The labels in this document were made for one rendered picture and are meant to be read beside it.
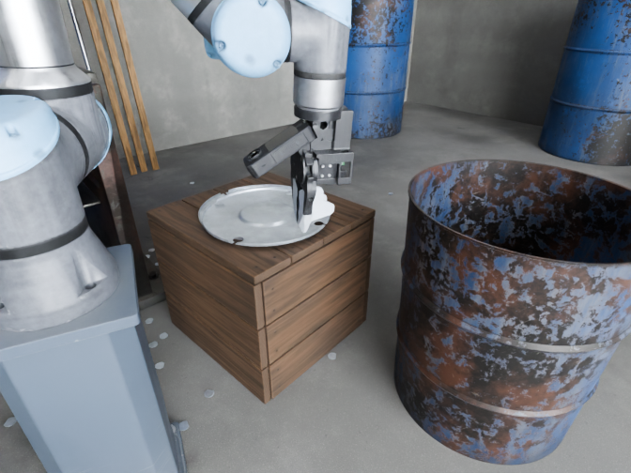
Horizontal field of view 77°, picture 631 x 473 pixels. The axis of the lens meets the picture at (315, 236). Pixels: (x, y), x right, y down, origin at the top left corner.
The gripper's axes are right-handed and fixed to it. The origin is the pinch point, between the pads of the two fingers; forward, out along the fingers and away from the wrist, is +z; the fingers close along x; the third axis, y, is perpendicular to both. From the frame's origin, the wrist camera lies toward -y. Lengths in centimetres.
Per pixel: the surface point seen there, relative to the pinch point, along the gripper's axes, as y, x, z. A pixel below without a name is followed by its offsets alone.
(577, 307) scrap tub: 31.9, -29.2, 1.4
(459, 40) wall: 215, 249, -12
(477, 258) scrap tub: 21.0, -19.8, -2.5
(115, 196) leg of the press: -34, 47, 12
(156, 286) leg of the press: -29, 49, 44
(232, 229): -9.2, 17.6, 9.3
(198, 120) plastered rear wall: -1, 214, 37
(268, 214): -0.7, 21.0, 8.4
